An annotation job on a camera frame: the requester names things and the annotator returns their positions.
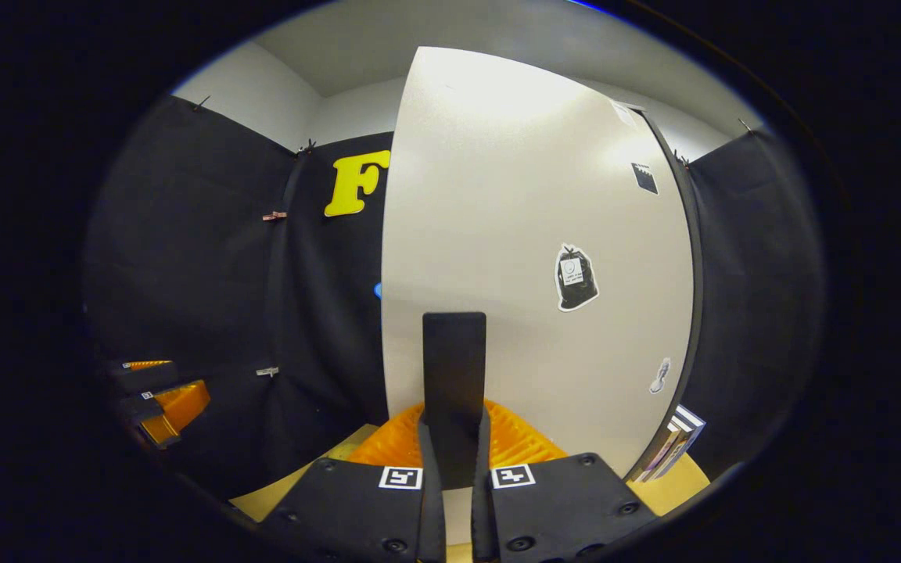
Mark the white spine book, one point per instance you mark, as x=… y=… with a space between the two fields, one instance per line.
x=650 y=461

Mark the black backdrop cloth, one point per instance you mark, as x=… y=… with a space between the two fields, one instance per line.
x=200 y=274

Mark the dark grey cabinet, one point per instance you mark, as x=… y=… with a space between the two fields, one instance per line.
x=698 y=266

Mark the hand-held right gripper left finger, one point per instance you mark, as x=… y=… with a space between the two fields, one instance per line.
x=357 y=508

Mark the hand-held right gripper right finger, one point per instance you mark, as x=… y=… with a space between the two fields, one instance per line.
x=568 y=508

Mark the beige cabinet door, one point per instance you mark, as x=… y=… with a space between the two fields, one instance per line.
x=497 y=195

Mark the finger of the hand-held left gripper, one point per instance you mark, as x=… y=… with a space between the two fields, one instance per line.
x=177 y=410
x=141 y=377

